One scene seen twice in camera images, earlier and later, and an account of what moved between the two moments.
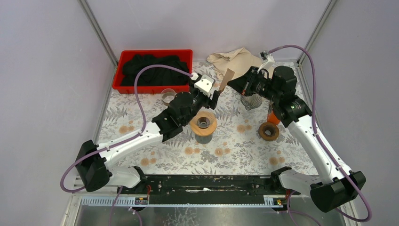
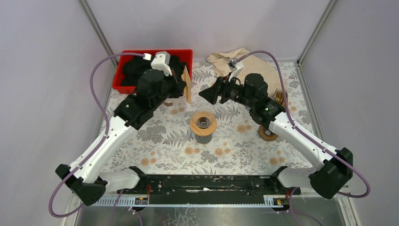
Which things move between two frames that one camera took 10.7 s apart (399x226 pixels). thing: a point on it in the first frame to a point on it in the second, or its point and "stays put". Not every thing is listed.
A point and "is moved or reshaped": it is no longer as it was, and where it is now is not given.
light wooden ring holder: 203,132 stays put
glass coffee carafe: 203,140 stays put
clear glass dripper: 204,119 stays put
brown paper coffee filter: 227,78 is moved or reshaped
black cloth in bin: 158,76 stays put
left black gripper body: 212,99 to 178,83
